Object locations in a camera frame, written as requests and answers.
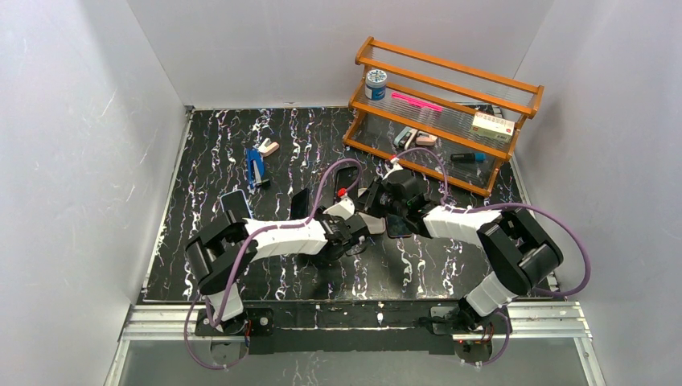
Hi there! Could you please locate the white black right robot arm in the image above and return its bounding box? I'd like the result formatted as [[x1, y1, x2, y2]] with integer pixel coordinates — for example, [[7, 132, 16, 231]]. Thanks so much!
[[355, 170, 564, 329]]

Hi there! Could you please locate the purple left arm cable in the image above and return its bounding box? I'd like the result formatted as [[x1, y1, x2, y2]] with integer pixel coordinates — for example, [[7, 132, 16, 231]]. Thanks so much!
[[183, 157, 364, 372]]

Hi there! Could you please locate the orange wooden shelf rack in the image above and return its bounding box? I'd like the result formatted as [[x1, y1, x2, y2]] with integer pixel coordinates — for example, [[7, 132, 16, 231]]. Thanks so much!
[[343, 36, 544, 197]]

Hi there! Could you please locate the black blue marker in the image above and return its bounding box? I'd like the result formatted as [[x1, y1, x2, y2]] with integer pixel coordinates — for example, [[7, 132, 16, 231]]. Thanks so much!
[[450, 152, 487, 163]]

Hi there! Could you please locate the beige pink phone case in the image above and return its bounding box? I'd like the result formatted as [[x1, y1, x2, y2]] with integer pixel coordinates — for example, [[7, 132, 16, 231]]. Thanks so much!
[[356, 187, 386, 235]]

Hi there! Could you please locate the pink pen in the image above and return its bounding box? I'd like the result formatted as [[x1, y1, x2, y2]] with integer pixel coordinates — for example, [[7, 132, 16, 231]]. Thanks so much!
[[392, 92, 442, 113]]

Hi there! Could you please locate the white red cardboard box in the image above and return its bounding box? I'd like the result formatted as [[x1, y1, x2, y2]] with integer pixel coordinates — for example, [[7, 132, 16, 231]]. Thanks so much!
[[470, 112, 515, 143]]

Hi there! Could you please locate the purple edged smartphone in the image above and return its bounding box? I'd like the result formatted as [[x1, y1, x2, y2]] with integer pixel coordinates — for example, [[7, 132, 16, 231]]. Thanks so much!
[[385, 215, 413, 239]]

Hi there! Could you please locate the phone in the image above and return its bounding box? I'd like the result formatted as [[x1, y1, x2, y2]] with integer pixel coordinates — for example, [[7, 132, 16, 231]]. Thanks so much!
[[334, 166, 359, 203], [219, 189, 253, 219]]

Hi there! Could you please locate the small pink white stapler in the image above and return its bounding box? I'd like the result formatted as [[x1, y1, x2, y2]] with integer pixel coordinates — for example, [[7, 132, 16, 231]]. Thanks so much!
[[257, 138, 280, 158]]

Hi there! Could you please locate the phone in light blue case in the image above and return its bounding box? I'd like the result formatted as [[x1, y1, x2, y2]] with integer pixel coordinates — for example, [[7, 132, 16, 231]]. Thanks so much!
[[219, 189, 253, 219]]

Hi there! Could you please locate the black arm mounting base bar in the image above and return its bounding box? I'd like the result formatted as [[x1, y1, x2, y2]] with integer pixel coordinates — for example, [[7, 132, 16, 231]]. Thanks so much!
[[246, 300, 492, 355]]

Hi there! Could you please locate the black smartphone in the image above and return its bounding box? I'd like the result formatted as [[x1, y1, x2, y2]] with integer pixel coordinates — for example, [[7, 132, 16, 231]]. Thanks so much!
[[289, 187, 310, 220]]

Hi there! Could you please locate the white blue labelled jar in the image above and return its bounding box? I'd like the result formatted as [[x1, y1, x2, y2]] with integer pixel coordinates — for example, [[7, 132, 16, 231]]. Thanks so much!
[[364, 68, 388, 101]]

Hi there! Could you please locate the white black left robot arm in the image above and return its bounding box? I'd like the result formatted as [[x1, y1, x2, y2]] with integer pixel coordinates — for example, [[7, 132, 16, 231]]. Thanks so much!
[[185, 211, 370, 327]]

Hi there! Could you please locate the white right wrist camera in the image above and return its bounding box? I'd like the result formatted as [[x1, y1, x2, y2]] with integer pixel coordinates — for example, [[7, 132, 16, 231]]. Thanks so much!
[[382, 155, 404, 180]]

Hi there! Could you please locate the light blue small stapler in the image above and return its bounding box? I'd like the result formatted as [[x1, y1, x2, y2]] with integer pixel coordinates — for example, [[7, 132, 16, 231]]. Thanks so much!
[[393, 126, 417, 150]]

